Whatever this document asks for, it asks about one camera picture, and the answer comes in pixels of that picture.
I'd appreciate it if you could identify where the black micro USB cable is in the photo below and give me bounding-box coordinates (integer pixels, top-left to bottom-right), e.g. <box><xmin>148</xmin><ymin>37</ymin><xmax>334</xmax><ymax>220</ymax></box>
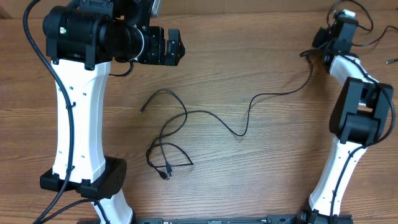
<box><xmin>325</xmin><ymin>0</ymin><xmax>398</xmax><ymax>65</ymax></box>

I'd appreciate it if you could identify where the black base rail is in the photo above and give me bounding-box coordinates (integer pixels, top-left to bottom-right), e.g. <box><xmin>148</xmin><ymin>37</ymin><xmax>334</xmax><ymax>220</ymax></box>
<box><xmin>77</xmin><ymin>213</ymin><xmax>299</xmax><ymax>224</ymax></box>

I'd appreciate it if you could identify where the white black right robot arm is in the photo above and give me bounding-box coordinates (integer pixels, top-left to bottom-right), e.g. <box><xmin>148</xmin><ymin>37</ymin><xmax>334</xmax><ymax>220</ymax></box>
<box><xmin>297</xmin><ymin>9</ymin><xmax>395</xmax><ymax>223</ymax></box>

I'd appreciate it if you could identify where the black USB-C cable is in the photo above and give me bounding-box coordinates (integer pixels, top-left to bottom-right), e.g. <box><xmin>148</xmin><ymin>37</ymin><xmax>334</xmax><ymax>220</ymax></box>
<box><xmin>158</xmin><ymin>49</ymin><xmax>321</xmax><ymax>178</ymax></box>

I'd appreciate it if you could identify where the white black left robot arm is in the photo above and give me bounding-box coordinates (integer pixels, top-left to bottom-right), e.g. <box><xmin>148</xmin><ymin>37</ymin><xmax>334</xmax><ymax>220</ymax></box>
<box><xmin>40</xmin><ymin>0</ymin><xmax>185</xmax><ymax>223</ymax></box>

